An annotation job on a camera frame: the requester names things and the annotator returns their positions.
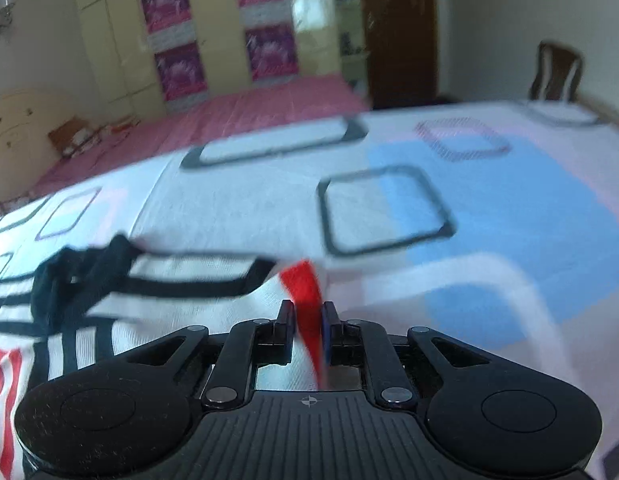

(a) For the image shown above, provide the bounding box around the cream open shelf unit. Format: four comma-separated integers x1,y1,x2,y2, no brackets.
332,0,371,97

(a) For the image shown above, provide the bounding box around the orange patterned cushion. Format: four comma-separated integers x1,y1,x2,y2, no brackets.
46,116,106,159

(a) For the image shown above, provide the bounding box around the pink bed cover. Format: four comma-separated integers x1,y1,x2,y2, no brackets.
0,72,371,211

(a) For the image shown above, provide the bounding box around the striped white black red garment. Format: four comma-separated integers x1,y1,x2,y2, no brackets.
0,234,331,480

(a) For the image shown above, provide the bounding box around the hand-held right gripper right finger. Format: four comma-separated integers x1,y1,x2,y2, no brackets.
321,301,491,410

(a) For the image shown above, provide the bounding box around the brown wooden door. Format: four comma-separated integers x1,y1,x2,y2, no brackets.
356,0,439,109

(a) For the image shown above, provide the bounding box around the wooden bed frame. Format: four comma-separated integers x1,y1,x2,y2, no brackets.
577,94,619,133

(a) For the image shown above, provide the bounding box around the brown wooden chair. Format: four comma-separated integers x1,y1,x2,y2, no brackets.
528,40,585,104

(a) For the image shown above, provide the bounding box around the patterned white blue bed sheet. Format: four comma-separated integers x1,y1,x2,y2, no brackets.
0,100,619,480

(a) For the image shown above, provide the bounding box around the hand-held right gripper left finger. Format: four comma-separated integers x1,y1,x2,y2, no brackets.
124,300,296,409

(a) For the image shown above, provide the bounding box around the cream wardrobe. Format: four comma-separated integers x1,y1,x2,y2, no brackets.
72,0,336,117

